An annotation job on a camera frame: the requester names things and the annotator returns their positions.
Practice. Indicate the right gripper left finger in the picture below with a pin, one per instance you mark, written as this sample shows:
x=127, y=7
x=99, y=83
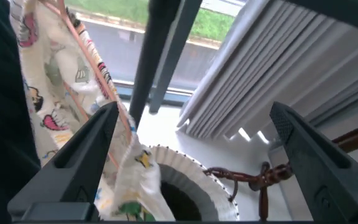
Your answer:
x=76, y=168

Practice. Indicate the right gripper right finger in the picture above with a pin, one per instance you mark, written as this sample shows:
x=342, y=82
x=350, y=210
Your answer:
x=331, y=183

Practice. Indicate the cream printed garment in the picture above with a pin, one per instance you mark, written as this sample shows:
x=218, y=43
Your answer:
x=135, y=186

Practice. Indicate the black garment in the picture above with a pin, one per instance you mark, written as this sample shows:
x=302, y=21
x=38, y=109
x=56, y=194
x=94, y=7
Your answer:
x=2, y=109

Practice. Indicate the white laundry basket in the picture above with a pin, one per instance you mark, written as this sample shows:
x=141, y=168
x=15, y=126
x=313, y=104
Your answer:
x=197, y=174

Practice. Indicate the dark brown wooden stand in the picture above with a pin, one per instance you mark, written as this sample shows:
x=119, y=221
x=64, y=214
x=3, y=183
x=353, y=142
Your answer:
x=264, y=179

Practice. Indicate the beige curtain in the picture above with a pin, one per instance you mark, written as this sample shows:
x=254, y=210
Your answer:
x=275, y=62

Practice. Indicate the window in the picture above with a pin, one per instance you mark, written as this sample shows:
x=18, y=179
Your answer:
x=172, y=62

